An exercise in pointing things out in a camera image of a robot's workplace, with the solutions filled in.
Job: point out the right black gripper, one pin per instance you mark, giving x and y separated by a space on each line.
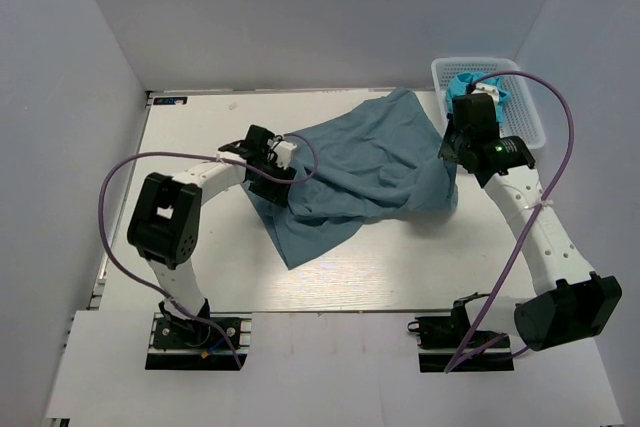
446 153

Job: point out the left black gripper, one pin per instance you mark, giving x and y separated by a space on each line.
277 193

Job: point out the grey-blue t shirt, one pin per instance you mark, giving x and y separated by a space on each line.
378 160

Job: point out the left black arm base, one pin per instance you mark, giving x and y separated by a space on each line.
172 348

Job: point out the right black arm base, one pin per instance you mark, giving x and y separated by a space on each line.
440 333

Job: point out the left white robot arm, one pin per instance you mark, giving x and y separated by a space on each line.
165 222

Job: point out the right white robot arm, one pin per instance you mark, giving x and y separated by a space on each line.
571 302

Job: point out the white plastic basket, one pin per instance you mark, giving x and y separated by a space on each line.
520 115

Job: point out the bright blue t shirt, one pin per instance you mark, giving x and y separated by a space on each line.
457 87

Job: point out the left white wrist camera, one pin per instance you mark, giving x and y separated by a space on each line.
280 152

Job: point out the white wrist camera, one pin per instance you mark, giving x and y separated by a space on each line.
280 152
488 89

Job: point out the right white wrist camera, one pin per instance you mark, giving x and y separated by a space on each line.
488 89

